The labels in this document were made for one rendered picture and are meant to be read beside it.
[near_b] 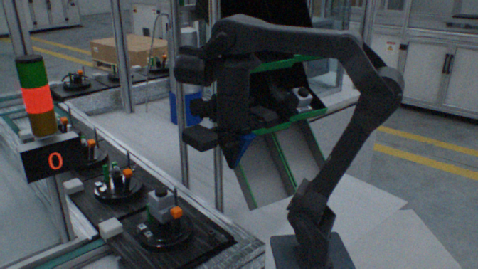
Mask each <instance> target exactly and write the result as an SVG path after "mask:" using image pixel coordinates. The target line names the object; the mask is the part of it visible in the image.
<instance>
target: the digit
mask: <svg viewBox="0 0 478 269"><path fill-rule="evenodd" d="M40 151H41V156H42V160H43V165H44V169H45V172H46V176H48V175H50V174H54V173H56V172H61V171H64V170H66V169H69V165H68V158H67V154H66V150H65V145H64V144H60V145H57V146H54V147H50V148H47V149H42V150H40Z"/></svg>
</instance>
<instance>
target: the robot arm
mask: <svg viewBox="0 0 478 269"><path fill-rule="evenodd" d="M260 51H269V52H271V51H272V52H278V53H291V54H298V55H306V56H318V57H325V58H333V59H335V58H336V59H338V60H339V62H340V63H341V64H342V65H343V67H344V68H345V70H346V72H347V73H348V75H349V77H350V79H351V82H352V83H353V84H354V86H355V87H356V89H357V90H358V91H359V92H360V93H361V94H360V95H359V97H358V101H357V103H356V106H355V109H354V112H353V115H352V117H351V118H350V122H349V123H348V125H347V127H346V129H345V130H344V132H343V133H342V135H341V136H340V139H339V141H338V142H337V143H336V144H335V146H334V147H333V148H332V151H331V153H330V154H329V157H328V158H327V160H326V161H325V163H324V165H323V167H322V168H321V170H320V171H319V173H318V174H317V175H316V177H315V178H314V179H313V180H311V181H308V180H307V179H306V178H304V179H303V181H302V183H301V184H300V185H299V187H298V189H297V190H296V191H295V193H294V196H293V197H292V199H291V201H290V203H289V204H288V206H287V208H286V209H287V210H289V213H288V215H287V220H288V221H289V223H290V225H291V226H292V227H293V229H294V234H295V236H296V239H297V242H298V243H299V245H298V246H294V252H295V255H296V258H297V262H298V265H299V269H329V268H334V263H333V261H332V259H331V256H330V254H329V249H330V243H331V230H332V228H333V225H334V222H335V219H336V214H335V213H334V212H333V211H332V209H331V208H330V207H329V206H328V205H327V203H328V200H329V197H330V196H331V194H332V193H333V192H332V191H333V190H334V188H335V187H336V185H337V184H338V183H339V182H340V181H341V179H342V177H343V176H344V174H345V172H346V170H347V169H348V168H349V167H350V164H351V163H352V161H353V160H354V158H355V157H356V155H357V153H358V152H359V151H360V150H361V148H362V146H363V145H364V144H365V142H366V140H367V139H368V137H370V134H371V133H372V131H374V130H375V129H376V128H378V127H379V126H380V125H382V124H383V123H384V122H385V121H386V120H387V119H388V118H389V117H390V116H391V115H392V114H393V113H394V112H395V111H396V110H397V109H398V107H399V106H400V104H401V102H402V99H403V91H404V85H405V82H404V79H403V76H402V74H401V73H400V72H399V71H398V70H396V69H395V68H392V67H388V66H387V65H386V64H385V63H384V62H383V60H382V59H381V58H380V56H379V55H378V54H377V53H376V52H375V51H374V50H373V49H372V48H371V47H370V46H369V45H368V44H367V43H366V42H365V41H364V40H363V39H362V37H361V34H360V33H359V32H357V31H354V30H346V31H341V30H339V31H338V30H329V29H320V28H303V27H294V26H278V25H273V24H270V23H268V22H265V21H263V20H261V19H258V18H255V17H252V16H246V15H244V14H236V15H233V16H228V17H225V18H223V19H219V20H217V21H216V23H215V24H214V26H213V28H212V31H211V37H210V38H209V39H208V41H207V43H206V45H205V46H204V47H203V48H196V47H193V46H182V47H180V48H179V55H178V56H177V59H176V61H175V64H174V67H173V73H174V78H175V80H177V81H178V82H179V83H182V84H187V85H196V86H201V87H206V88H207V87H209V86H210V85H211V83H212V82H215V81H216V80H217V93H216V94H212V95H211V99H209V100H203V98H202V97H200V98H195V99H192V100H190V111H191V114H192V115H193V116H200V118H201V119H203V118H204V117H209V121H210V122H212V123H214V122H215V123H217V127H212V128H210V129H208V128H207V127H204V126H202V125H194V126H191V127H187V128H185V129H184V130H183V132H182V141H183V142H185V143H186V144H188V145H189V146H191V147H193V148H194V149H197V150H198V151H200V152H204V151H207V150H209V149H213V148H216V147H217V146H218V145H219V146H220V148H221V149H222V151H223V155H224V157H225V160H226V162H227V165H228V167H229V168H230V169H234V168H236V167H237V165H238V163H239V161H240V159H241V158H242V156H243V153H244V152H245V150H246V149H247V148H248V147H249V146H250V144H251V142H252V141H253V140H254V139H255V138H256V136H257V135H256V134H255V133H252V129H251V127H252V126H254V125H258V124H260V123H261V122H263V127H265V128H266V129H269V128H271V127H274V126H277V125H278V116H277V114H276V112H274V111H272V110H269V109H267V108H265V107H261V106H257V107H253V108H250V109H249V104H252V103H254V97H253V96H250V70H254V69H256V68H258V67H259V66H260V65H261V64H262V61H261V60H260V59H259V58H258V57H256V56H255V54H254V53H255V52H260ZM246 53H248V54H247V55H246V56H239V55H238V54H246ZM221 54H223V55H230V56H228V57H227V58H219V57H217V56H219V55H221Z"/></svg>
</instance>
